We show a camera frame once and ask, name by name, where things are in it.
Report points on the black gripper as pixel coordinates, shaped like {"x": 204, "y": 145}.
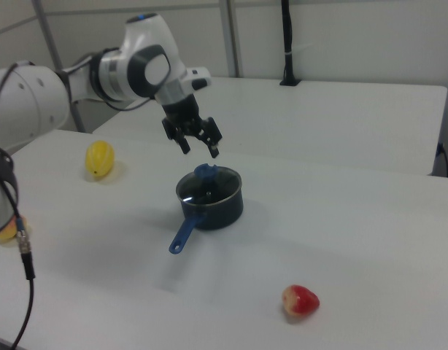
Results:
{"x": 182, "y": 111}

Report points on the glass lid with blue knob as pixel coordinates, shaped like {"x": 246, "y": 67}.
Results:
{"x": 205, "y": 171}

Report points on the yellow striped toy melon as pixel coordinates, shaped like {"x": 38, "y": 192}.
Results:
{"x": 99, "y": 160}

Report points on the black pole with clamp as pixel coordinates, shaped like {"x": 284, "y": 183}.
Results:
{"x": 289, "y": 36}

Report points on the red toy strawberry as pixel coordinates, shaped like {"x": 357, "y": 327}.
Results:
{"x": 302, "y": 300}

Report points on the toy peach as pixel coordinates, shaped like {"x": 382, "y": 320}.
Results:
{"x": 7, "y": 233}

